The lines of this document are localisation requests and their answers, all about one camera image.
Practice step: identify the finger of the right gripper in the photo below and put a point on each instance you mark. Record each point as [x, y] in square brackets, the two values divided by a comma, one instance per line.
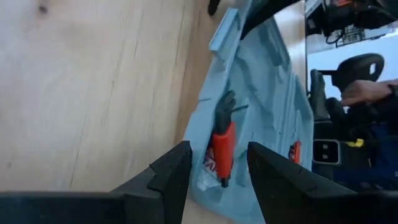
[264, 11]
[214, 7]

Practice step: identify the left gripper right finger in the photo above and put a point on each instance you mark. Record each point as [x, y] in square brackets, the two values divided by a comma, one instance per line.
[280, 186]

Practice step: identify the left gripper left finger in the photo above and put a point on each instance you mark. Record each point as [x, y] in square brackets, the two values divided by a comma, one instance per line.
[164, 186]

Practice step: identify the red hex key set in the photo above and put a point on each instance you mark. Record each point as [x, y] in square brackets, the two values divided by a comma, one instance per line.
[224, 149]

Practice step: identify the grey plastic tool case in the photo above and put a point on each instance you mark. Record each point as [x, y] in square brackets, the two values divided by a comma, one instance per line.
[267, 93]

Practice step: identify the small red bit holder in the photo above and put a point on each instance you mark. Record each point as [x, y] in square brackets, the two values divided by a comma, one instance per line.
[296, 152]

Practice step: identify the clear printed plastic bag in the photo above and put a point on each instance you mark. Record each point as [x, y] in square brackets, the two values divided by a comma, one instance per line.
[207, 169]

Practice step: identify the silver-rimmed black box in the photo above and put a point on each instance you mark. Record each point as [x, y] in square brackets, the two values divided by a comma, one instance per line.
[326, 152]

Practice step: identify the small yellow object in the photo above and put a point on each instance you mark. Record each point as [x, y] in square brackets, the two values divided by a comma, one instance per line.
[356, 143]

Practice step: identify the cluttered workbench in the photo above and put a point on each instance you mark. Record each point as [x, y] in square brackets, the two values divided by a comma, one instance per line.
[351, 34]

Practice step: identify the black office chair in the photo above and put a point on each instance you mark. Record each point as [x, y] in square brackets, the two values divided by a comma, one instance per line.
[357, 67]

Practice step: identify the person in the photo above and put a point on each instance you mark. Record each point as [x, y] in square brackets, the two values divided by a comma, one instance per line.
[382, 137]

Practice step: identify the person's hand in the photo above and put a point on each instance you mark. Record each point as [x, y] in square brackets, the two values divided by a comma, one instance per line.
[363, 92]

